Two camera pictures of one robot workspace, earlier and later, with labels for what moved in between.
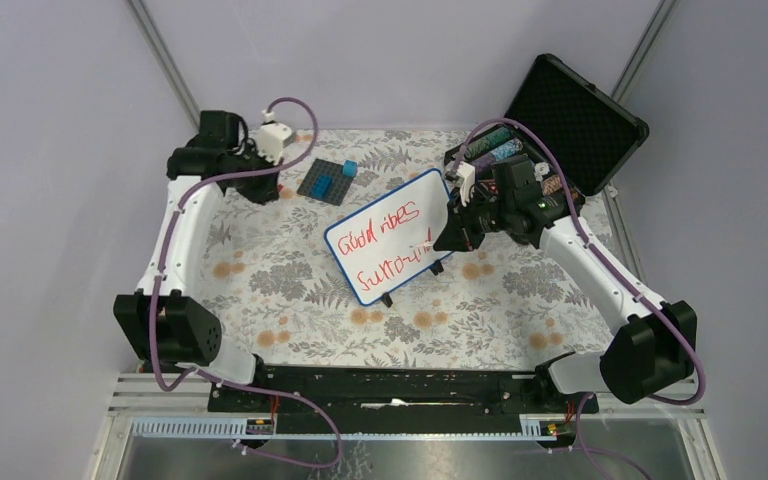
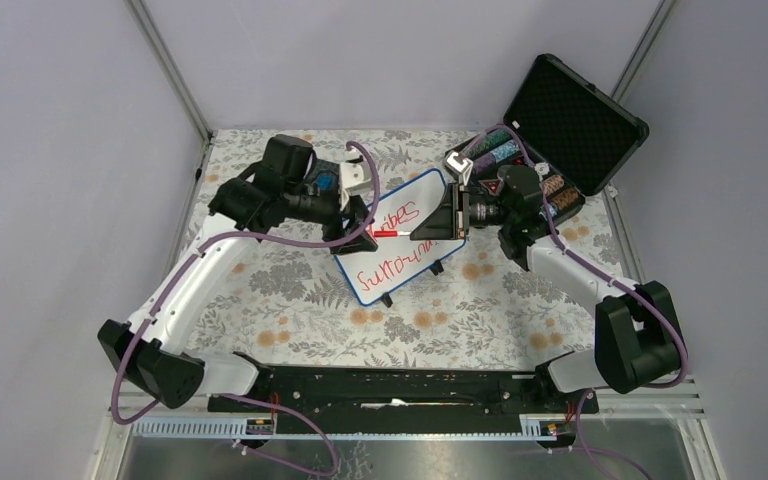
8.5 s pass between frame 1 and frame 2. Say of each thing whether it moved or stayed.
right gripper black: moved
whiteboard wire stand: stayed
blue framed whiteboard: stayed
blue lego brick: stayed
